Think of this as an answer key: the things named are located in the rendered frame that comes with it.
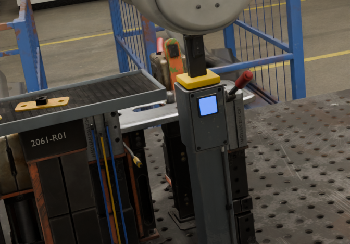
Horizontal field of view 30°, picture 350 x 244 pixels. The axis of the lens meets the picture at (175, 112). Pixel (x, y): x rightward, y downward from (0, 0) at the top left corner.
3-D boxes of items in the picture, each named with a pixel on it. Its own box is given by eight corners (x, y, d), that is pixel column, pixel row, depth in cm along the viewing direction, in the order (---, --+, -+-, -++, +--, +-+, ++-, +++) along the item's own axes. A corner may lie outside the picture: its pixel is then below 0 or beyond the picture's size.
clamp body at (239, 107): (246, 227, 151) (231, 78, 138) (267, 249, 140) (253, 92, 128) (207, 238, 148) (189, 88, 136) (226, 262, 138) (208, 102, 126)
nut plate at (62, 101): (70, 98, 106) (68, 91, 106) (67, 105, 103) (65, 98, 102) (19, 104, 106) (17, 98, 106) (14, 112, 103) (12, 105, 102)
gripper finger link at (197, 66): (201, 34, 109) (202, 34, 108) (205, 73, 112) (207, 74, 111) (184, 37, 108) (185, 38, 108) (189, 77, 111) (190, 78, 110)
